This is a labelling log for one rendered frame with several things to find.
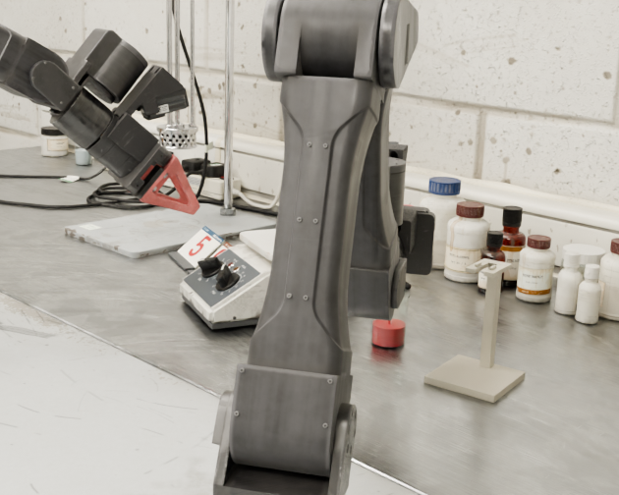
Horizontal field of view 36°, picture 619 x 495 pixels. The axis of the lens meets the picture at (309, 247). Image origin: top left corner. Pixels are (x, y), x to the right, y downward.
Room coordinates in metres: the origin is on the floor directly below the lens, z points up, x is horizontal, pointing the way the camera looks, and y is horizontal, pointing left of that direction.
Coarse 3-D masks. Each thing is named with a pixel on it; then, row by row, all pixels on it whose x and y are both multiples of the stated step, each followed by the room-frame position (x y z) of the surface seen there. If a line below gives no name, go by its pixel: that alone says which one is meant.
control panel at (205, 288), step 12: (228, 252) 1.18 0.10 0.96; (240, 264) 1.13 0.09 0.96; (192, 276) 1.16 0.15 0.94; (216, 276) 1.13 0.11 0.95; (240, 276) 1.10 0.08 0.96; (252, 276) 1.09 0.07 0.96; (192, 288) 1.13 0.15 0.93; (204, 288) 1.11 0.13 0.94; (204, 300) 1.08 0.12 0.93; (216, 300) 1.07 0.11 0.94
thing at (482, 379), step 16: (496, 272) 0.92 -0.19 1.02; (496, 288) 0.95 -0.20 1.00; (496, 304) 0.95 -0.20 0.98; (496, 320) 0.96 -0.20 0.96; (480, 352) 0.96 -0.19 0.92; (448, 368) 0.95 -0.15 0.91; (464, 368) 0.95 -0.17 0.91; (480, 368) 0.95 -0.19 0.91; (496, 368) 0.95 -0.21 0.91; (512, 368) 0.95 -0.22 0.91; (432, 384) 0.92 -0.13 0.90; (448, 384) 0.91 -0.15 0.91; (464, 384) 0.91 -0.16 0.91; (480, 384) 0.91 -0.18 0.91; (496, 384) 0.91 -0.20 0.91; (512, 384) 0.92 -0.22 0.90; (496, 400) 0.89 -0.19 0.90
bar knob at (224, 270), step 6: (222, 270) 1.10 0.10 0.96; (228, 270) 1.10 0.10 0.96; (222, 276) 1.08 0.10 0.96; (228, 276) 1.10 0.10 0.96; (234, 276) 1.10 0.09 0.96; (222, 282) 1.08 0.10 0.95; (228, 282) 1.09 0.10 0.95; (234, 282) 1.09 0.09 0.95; (216, 288) 1.09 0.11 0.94; (222, 288) 1.08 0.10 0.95; (228, 288) 1.08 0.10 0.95
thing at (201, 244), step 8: (200, 232) 1.39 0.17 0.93; (192, 240) 1.39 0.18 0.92; (200, 240) 1.37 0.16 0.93; (208, 240) 1.35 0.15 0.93; (184, 248) 1.38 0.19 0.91; (192, 248) 1.36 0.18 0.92; (200, 248) 1.34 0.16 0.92; (208, 248) 1.33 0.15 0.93; (192, 256) 1.34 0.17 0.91; (200, 256) 1.32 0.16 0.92
